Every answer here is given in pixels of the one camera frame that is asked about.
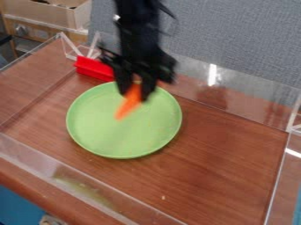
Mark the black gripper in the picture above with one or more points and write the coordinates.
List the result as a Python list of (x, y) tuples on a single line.
[(140, 54)]

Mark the orange toy carrot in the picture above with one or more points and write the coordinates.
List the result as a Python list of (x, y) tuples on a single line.
[(129, 103)]

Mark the wooden box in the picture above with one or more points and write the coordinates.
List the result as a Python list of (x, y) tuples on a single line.
[(65, 13)]

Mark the clear acrylic enclosure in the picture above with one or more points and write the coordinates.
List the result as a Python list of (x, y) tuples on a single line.
[(228, 171)]

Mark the green round plate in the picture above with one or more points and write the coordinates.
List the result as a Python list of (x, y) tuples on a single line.
[(131, 137)]

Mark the red plastic block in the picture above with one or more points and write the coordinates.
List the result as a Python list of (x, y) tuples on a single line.
[(93, 68)]

